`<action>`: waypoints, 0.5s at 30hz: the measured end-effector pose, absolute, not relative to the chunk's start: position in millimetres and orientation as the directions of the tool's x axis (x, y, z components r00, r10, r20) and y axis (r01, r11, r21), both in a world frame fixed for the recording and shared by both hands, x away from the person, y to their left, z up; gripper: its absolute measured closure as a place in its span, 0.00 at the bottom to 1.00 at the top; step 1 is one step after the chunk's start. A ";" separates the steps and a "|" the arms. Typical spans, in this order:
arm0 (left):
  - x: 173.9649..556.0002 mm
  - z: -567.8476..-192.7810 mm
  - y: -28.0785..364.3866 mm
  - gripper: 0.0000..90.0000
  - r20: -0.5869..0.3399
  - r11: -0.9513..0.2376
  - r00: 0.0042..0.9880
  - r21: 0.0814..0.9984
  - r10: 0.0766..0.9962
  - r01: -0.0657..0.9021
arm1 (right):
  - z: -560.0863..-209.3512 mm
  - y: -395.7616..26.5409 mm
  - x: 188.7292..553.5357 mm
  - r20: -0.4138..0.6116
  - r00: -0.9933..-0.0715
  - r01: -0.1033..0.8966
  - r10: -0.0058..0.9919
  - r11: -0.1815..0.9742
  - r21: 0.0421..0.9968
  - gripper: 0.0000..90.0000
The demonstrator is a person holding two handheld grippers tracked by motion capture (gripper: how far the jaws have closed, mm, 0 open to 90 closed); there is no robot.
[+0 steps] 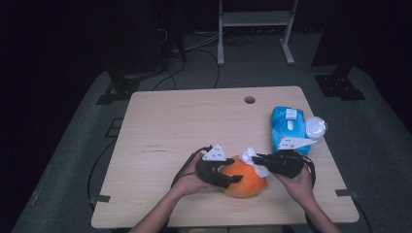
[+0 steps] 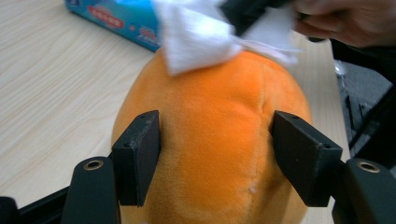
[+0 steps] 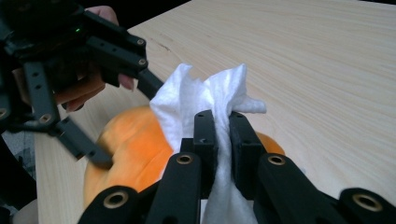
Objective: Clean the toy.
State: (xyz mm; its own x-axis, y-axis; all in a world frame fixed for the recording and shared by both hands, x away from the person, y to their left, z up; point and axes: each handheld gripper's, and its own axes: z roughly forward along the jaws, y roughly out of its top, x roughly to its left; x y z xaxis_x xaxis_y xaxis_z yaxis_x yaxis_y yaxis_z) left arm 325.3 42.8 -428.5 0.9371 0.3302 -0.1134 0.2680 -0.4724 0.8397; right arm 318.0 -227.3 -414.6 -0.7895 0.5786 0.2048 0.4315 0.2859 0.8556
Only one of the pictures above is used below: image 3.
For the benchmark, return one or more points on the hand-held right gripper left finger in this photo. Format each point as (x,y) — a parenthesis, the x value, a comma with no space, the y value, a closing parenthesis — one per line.
(205,143)

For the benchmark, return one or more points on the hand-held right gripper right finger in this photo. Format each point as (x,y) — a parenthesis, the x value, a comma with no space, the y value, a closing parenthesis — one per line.
(246,149)

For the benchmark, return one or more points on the white tissue cloth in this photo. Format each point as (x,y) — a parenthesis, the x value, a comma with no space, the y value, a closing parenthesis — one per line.
(186,99)

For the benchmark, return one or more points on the orange pumpkin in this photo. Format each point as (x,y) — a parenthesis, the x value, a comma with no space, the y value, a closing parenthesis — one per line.
(134,149)

